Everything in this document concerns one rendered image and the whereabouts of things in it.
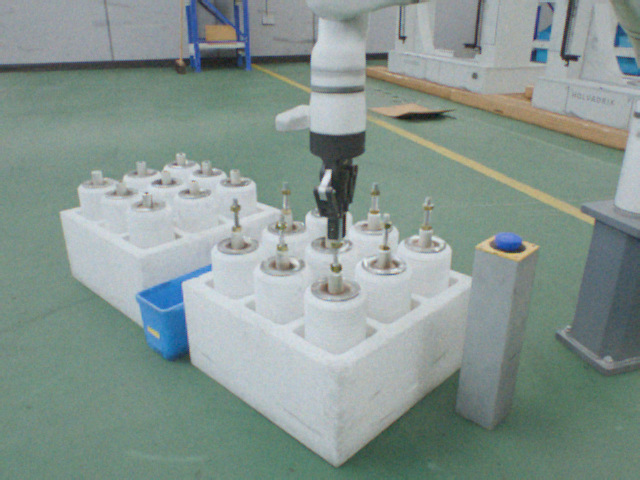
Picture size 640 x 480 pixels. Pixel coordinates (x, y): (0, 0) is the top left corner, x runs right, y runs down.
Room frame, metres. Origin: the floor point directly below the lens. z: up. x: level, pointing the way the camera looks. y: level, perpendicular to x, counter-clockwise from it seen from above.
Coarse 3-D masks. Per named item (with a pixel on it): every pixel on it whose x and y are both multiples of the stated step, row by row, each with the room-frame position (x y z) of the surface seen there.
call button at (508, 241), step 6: (498, 234) 0.77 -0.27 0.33; (504, 234) 0.77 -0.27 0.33; (510, 234) 0.77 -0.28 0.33; (516, 234) 0.77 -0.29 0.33; (498, 240) 0.75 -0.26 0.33; (504, 240) 0.74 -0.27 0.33; (510, 240) 0.74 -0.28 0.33; (516, 240) 0.74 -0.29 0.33; (522, 240) 0.75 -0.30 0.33; (498, 246) 0.75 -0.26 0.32; (504, 246) 0.74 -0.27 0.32; (510, 246) 0.74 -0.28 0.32; (516, 246) 0.74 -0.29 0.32
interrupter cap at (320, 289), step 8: (320, 280) 0.76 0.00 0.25; (328, 280) 0.76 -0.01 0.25; (344, 280) 0.76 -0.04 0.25; (352, 280) 0.76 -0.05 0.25; (312, 288) 0.74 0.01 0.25; (320, 288) 0.74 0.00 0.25; (328, 288) 0.74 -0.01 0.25; (344, 288) 0.74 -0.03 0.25; (352, 288) 0.74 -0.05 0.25; (360, 288) 0.74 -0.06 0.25; (320, 296) 0.71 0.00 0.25; (328, 296) 0.71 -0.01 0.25; (336, 296) 0.71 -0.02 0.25; (344, 296) 0.71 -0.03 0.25; (352, 296) 0.71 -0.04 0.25
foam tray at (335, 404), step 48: (192, 288) 0.88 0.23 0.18; (192, 336) 0.89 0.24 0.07; (240, 336) 0.78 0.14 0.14; (288, 336) 0.72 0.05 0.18; (384, 336) 0.72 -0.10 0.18; (432, 336) 0.80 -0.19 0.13; (240, 384) 0.79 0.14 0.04; (288, 384) 0.70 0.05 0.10; (336, 384) 0.63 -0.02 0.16; (384, 384) 0.71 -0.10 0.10; (432, 384) 0.81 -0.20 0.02; (288, 432) 0.70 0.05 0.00; (336, 432) 0.63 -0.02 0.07
